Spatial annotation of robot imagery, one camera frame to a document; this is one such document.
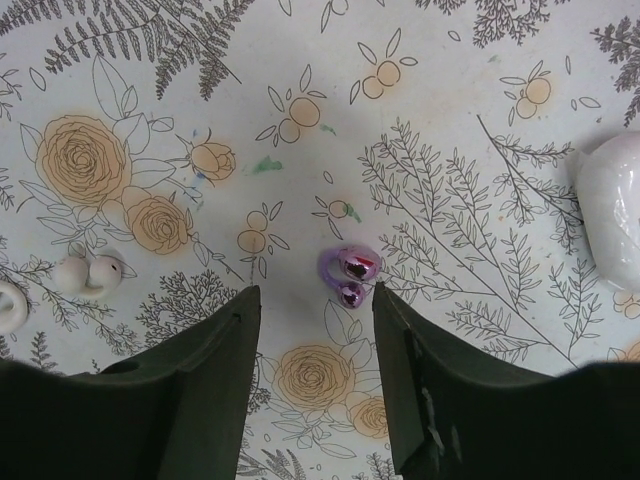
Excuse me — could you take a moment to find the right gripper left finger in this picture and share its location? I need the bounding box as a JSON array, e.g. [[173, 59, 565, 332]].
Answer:
[[1, 286, 261, 479]]

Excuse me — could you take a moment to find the white earbud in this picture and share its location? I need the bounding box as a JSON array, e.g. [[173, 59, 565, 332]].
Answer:
[[51, 251, 123, 300], [0, 281, 28, 335]]

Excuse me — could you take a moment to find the white earbud front left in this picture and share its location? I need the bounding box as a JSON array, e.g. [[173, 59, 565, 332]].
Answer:
[[51, 251, 123, 300]]

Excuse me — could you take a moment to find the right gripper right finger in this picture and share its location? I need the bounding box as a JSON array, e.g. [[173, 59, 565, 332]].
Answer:
[[372, 283, 639, 479]]

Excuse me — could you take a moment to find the white earbud charging case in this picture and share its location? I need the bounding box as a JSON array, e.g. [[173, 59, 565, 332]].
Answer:
[[574, 132, 639, 293]]

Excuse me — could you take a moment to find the white earbud front lower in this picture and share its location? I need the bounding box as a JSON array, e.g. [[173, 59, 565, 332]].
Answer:
[[0, 281, 28, 335]]

